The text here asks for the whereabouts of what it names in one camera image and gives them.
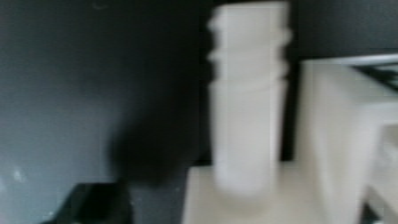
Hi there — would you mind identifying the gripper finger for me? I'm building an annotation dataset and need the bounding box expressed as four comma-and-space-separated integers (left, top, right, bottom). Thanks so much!
41, 183, 131, 224

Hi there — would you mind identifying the white chair seat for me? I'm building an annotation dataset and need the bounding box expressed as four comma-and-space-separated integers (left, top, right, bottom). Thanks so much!
181, 0, 398, 224

